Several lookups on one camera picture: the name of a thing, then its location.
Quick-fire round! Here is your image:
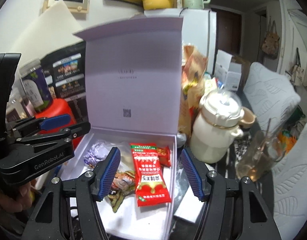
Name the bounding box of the brown gold snack packet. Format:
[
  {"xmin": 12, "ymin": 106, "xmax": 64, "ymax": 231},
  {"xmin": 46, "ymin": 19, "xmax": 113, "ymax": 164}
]
[{"xmin": 108, "ymin": 170, "xmax": 136, "ymax": 213}]

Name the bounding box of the long red snack packet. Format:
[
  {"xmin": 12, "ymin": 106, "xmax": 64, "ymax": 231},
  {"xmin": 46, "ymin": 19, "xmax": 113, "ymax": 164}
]
[{"xmin": 130, "ymin": 143, "xmax": 171, "ymax": 207}]

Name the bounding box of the person's left hand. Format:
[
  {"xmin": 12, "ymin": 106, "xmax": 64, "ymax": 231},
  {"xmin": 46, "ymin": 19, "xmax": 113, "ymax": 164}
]
[{"xmin": 0, "ymin": 183, "xmax": 32, "ymax": 213}]

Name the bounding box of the red plastic container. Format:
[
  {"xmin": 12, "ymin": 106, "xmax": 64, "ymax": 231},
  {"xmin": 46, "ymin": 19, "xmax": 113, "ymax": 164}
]
[{"xmin": 34, "ymin": 97, "xmax": 84, "ymax": 151}]

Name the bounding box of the purple sachet pouch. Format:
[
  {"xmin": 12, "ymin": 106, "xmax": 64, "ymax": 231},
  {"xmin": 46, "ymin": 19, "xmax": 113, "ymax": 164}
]
[{"xmin": 84, "ymin": 141, "xmax": 110, "ymax": 168}]

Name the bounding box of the white folded tissue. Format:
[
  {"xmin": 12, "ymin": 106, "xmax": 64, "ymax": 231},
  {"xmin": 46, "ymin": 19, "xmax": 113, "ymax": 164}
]
[{"xmin": 175, "ymin": 187, "xmax": 204, "ymax": 223}]

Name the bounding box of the purple label clear jar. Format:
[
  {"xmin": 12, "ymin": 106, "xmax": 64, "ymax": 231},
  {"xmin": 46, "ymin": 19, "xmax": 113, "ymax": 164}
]
[{"xmin": 19, "ymin": 59, "xmax": 53, "ymax": 113}]

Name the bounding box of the small red snack packet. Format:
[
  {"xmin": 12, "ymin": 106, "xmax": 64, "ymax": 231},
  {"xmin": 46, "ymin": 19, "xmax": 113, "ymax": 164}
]
[{"xmin": 157, "ymin": 146, "xmax": 171, "ymax": 167}]

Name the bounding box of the cream ceramic lidded jar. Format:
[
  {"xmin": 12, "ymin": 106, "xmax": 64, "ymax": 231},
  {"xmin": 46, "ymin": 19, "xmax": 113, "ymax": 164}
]
[{"xmin": 189, "ymin": 89, "xmax": 245, "ymax": 164}]

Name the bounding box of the black printed package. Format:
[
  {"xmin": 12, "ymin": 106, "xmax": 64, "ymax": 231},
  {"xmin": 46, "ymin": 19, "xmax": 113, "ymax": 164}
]
[{"xmin": 40, "ymin": 41, "xmax": 88, "ymax": 122}]

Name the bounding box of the metal spoon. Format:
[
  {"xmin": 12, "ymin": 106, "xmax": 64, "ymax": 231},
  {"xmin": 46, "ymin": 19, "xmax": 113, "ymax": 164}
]
[{"xmin": 254, "ymin": 118, "xmax": 272, "ymax": 161}]

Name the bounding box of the glass measuring cup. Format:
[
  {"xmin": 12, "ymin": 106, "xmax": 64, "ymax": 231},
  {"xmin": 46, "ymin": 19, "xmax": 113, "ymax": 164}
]
[{"xmin": 235, "ymin": 131, "xmax": 286, "ymax": 181}]

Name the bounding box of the beige ceramic bowl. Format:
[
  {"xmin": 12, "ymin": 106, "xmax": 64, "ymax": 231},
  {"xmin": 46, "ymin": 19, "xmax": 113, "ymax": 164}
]
[{"xmin": 239, "ymin": 107, "xmax": 256, "ymax": 129}]

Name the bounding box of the lavender gift box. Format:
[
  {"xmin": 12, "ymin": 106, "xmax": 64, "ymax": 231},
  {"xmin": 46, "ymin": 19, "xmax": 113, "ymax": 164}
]
[{"xmin": 56, "ymin": 16, "xmax": 184, "ymax": 240}]

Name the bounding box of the white foam board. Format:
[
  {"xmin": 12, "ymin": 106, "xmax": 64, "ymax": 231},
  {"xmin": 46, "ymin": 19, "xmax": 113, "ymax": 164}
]
[{"xmin": 11, "ymin": 0, "xmax": 82, "ymax": 67}]

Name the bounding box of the light blue leaf cushion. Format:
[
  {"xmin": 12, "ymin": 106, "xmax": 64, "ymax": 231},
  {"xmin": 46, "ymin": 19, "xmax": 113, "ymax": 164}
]
[{"xmin": 272, "ymin": 123, "xmax": 307, "ymax": 239}]

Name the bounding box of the far light blue cushion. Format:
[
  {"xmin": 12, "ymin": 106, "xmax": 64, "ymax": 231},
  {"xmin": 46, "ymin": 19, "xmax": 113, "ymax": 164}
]
[{"xmin": 243, "ymin": 62, "xmax": 301, "ymax": 134}]

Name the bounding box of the white cardboard box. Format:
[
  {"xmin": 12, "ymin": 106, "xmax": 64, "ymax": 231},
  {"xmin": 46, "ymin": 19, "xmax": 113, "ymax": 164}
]
[{"xmin": 214, "ymin": 50, "xmax": 251, "ymax": 92}]

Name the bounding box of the orange snack bag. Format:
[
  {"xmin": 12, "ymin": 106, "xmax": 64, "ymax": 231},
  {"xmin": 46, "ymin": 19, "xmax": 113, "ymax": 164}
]
[{"xmin": 178, "ymin": 44, "xmax": 208, "ymax": 137}]

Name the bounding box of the hanging brown tote bag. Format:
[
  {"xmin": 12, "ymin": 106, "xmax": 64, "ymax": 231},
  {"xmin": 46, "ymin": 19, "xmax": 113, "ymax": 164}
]
[{"xmin": 261, "ymin": 17, "xmax": 280, "ymax": 60}]

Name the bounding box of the white refrigerator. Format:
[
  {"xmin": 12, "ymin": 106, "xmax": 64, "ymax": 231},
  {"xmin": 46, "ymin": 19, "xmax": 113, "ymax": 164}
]
[{"xmin": 144, "ymin": 8, "xmax": 216, "ymax": 74}]

